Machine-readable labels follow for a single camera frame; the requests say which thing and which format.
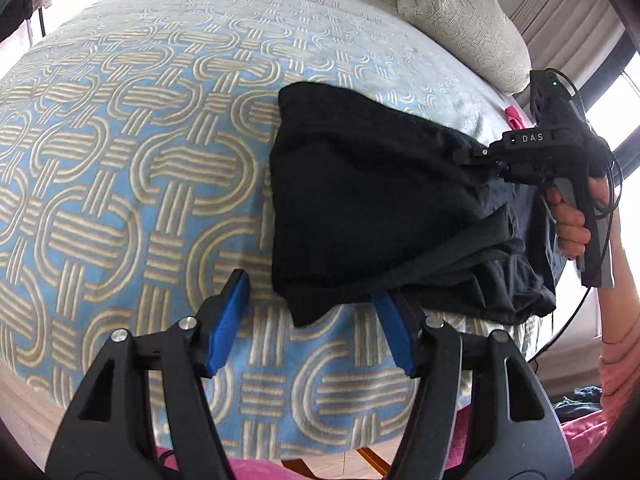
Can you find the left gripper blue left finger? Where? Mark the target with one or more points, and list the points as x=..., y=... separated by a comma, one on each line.
x=221, y=318

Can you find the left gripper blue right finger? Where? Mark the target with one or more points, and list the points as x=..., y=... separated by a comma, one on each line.
x=402, y=323

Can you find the black pants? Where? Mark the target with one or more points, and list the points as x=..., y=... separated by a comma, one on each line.
x=368, y=199

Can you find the right forearm pink sleeve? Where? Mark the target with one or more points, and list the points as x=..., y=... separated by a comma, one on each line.
x=619, y=308

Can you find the person's right hand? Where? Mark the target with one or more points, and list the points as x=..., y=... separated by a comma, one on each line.
x=570, y=223

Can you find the folded pink garment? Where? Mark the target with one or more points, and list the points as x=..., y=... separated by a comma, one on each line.
x=514, y=118

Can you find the dark framed window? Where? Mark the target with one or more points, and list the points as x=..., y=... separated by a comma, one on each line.
x=611, y=98

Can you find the beige curtain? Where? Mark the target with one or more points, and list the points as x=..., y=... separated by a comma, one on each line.
x=572, y=36

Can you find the rolled patterned duvet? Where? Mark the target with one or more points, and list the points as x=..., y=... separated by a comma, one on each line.
x=479, y=34

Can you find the bed with patterned sheet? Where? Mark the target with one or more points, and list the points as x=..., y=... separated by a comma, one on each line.
x=134, y=179

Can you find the pile of clothes by window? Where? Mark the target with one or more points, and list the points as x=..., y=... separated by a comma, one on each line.
x=579, y=403

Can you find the pink trousers of person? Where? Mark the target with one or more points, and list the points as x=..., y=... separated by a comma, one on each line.
x=583, y=435

